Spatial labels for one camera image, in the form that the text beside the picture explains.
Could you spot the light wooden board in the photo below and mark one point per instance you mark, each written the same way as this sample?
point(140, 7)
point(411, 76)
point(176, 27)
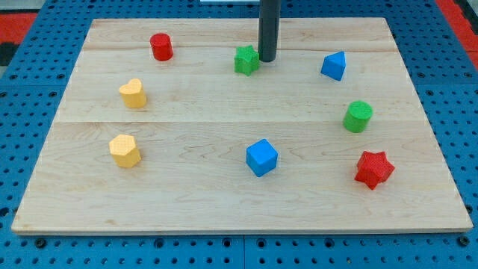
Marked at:
point(200, 117)

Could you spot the red cylinder block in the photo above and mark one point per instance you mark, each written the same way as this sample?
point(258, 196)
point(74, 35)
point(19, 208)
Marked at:
point(161, 45)

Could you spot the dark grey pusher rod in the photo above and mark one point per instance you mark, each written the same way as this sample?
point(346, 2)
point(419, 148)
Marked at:
point(268, 29)

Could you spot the red star block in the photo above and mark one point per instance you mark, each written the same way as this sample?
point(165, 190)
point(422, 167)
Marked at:
point(373, 168)

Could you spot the green cylinder block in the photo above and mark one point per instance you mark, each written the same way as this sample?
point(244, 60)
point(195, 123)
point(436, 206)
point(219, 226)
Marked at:
point(357, 116)

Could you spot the yellow heart block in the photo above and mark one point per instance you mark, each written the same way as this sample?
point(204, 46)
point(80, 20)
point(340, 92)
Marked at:
point(133, 94)

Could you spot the yellow hexagon block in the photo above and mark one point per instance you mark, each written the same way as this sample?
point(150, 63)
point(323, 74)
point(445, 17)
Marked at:
point(124, 151)

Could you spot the blue cube block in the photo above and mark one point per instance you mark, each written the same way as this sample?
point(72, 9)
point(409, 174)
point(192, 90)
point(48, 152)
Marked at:
point(261, 157)

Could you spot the green star block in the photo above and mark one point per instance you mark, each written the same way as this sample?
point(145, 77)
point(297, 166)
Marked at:
point(246, 60)

